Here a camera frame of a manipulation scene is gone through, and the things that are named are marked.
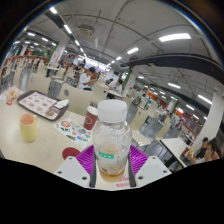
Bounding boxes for flat round red coaster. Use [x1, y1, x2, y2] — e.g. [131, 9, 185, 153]
[61, 146, 82, 161]

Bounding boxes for clear bottle with white cap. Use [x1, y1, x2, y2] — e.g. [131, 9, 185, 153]
[92, 99, 133, 183]

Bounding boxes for pale yellow mug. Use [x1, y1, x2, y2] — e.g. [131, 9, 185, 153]
[18, 113, 38, 143]

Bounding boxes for crumpled orange food wrapper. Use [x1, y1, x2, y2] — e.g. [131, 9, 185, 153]
[4, 86, 19, 106]

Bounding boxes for ceiling lights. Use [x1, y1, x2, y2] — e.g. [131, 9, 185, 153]
[13, 5, 214, 124]

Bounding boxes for printed colourful paper sheet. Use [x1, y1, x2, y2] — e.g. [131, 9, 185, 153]
[53, 117, 94, 149]

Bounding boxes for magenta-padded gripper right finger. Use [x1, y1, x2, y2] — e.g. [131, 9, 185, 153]
[128, 144, 172, 188]

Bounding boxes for dark food tray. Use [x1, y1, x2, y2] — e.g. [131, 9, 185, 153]
[17, 90, 70, 122]

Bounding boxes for person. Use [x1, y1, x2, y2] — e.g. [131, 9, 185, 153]
[111, 78, 125, 95]
[78, 66, 98, 91]
[188, 136, 210, 164]
[206, 138, 223, 164]

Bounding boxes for ceiling air conditioner unit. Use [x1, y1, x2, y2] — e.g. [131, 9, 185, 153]
[77, 23, 96, 37]

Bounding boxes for red paper cup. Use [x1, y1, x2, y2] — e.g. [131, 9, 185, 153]
[83, 105, 99, 131]

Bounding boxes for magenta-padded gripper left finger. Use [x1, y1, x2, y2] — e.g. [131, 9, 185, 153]
[54, 144, 98, 188]

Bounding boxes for beige chairs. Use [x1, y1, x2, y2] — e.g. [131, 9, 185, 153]
[26, 71, 174, 141]

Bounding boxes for white napkin on tray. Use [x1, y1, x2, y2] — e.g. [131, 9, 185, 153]
[53, 98, 70, 110]

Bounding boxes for white side table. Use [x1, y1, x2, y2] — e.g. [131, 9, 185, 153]
[159, 137, 189, 169]

